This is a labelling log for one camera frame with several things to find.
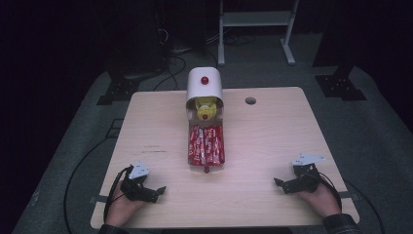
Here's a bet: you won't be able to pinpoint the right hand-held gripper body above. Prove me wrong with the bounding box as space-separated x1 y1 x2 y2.
282 153 326 195

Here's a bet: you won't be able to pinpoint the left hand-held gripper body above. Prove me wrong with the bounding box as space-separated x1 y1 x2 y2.
120 161 159 203

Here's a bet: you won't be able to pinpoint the person's left hand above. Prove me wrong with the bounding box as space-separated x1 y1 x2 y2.
104 180 147 228

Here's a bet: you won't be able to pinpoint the person's right hand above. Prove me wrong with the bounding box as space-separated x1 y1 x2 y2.
297 178 343 217

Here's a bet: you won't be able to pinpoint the red snack packets bundle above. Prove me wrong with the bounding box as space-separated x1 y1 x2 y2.
187 118 226 175

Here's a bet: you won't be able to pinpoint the pile of red snack packets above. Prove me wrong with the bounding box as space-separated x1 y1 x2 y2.
188 124 226 167

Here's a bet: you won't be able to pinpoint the black stand base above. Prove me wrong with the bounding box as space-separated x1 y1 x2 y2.
315 65 368 102
96 77 141 106

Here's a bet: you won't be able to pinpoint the white storage box, red knob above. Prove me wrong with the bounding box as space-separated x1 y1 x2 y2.
185 66 225 122

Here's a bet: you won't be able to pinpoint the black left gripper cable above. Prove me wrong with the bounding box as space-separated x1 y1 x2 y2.
102 165 134 223

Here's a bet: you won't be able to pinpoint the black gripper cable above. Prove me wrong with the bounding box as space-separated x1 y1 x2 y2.
102 165 134 223
317 171 343 211

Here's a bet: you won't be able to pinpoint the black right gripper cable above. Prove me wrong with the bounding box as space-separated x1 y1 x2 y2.
317 171 343 211

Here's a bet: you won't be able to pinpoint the grey metal table bracket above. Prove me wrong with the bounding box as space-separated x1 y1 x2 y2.
89 195 109 206
338 191 360 201

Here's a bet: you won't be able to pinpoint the black floor cables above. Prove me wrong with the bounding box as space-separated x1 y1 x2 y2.
151 27 187 92

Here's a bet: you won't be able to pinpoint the white metal table frame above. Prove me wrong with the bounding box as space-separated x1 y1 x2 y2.
217 0 300 67

